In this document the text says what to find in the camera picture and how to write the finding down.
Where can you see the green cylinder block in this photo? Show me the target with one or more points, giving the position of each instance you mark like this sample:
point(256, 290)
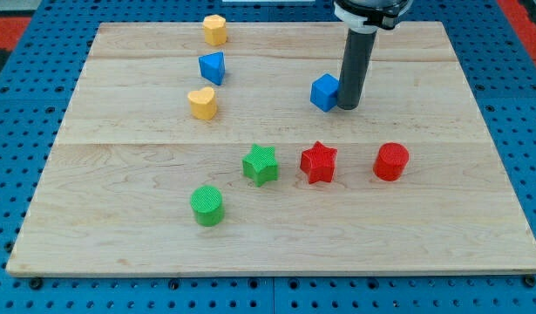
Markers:
point(207, 205)

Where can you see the yellow heart block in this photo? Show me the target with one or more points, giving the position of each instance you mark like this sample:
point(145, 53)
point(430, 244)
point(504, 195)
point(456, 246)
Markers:
point(203, 103)

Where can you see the yellow hexagon block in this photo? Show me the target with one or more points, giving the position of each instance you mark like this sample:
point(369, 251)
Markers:
point(215, 30)

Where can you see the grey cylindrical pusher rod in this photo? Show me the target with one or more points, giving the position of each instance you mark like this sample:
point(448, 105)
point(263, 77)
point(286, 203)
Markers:
point(356, 59)

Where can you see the blue triangle block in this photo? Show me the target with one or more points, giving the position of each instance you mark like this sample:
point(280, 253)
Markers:
point(212, 67)

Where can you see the light wooden board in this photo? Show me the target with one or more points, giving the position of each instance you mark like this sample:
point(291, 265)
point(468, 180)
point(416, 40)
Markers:
point(114, 197)

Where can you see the red cylinder block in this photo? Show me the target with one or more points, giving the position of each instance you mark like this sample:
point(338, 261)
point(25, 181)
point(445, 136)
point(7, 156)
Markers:
point(391, 161)

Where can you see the green star block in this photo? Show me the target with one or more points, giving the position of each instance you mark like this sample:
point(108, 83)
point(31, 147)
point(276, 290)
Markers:
point(260, 165)

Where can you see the blue cube block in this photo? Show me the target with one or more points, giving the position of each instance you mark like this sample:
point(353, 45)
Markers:
point(323, 92)

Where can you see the black white robot wrist flange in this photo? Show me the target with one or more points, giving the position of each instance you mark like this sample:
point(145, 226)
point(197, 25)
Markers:
point(367, 16)

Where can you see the red star block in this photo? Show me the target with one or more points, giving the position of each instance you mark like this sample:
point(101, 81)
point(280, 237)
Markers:
point(319, 163)

